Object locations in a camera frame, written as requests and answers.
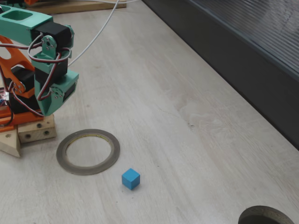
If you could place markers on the green gripper with servo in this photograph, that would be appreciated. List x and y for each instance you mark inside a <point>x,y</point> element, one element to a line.
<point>46,102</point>

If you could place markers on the blue cube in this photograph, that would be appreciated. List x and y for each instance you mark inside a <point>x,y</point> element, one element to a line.
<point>130,178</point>

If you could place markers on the second green orange robot arm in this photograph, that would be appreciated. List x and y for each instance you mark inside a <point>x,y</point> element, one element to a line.
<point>31,2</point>

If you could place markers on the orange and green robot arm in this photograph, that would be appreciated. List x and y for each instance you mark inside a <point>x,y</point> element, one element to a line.
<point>16,25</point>

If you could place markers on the wooden base block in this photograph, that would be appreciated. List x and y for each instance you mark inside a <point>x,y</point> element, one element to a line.
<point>35,134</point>

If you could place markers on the light wooden plank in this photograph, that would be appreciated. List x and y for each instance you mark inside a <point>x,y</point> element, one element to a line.
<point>9,144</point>

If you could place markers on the flat wooden board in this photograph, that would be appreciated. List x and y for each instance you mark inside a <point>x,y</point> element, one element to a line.
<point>77,8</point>

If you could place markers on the grey desk divider panel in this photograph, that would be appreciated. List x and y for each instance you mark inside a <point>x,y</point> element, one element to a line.
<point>233,58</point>

